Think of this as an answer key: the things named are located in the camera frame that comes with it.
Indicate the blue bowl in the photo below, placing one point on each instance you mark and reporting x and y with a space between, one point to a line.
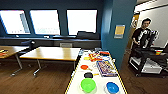
112 87

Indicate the yellow round disc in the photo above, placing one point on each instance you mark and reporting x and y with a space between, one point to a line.
86 58

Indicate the dark bench cushion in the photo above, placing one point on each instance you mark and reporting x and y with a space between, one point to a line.
85 34

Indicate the orange paddle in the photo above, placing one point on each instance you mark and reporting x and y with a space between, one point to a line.
84 67

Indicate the flat red item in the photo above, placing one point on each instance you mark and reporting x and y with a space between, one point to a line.
104 53

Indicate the white work table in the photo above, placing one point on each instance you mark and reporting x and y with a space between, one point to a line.
100 80

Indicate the green bowl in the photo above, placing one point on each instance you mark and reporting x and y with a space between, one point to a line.
88 85

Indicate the person in black jacket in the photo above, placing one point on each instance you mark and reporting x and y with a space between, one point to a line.
140 35

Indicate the brown wooden door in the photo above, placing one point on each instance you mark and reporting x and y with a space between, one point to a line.
135 21

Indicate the black wheeled cart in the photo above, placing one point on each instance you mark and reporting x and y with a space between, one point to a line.
150 55

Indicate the yellow top dark table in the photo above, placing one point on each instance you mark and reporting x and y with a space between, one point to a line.
8 51

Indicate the bright wall window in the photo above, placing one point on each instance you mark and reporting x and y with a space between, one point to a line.
45 21
10 21
81 21

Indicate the dark wall bench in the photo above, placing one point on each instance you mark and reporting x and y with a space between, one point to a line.
46 41

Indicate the yellow wall sign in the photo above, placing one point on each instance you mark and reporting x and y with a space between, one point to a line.
119 31

